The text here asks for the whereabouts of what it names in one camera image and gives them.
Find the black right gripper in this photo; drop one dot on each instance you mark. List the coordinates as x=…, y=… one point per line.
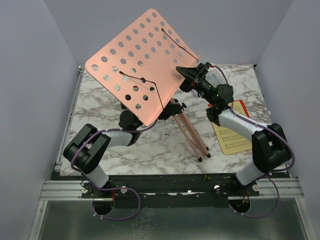
x=200, y=75

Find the pink perforated music stand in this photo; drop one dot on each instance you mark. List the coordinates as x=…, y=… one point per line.
x=138, y=66

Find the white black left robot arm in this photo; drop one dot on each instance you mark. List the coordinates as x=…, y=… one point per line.
x=86, y=149

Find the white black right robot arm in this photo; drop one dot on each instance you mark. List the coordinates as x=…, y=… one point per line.
x=270, y=148

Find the clear plastic compartment box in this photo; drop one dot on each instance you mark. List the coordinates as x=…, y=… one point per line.
x=216, y=78

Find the red paper sheet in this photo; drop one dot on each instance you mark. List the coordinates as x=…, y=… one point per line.
x=240, y=107

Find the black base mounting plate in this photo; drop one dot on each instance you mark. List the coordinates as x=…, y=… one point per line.
x=170, y=191

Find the yellow sheet music page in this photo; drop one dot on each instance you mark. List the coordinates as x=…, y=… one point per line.
x=230, y=141

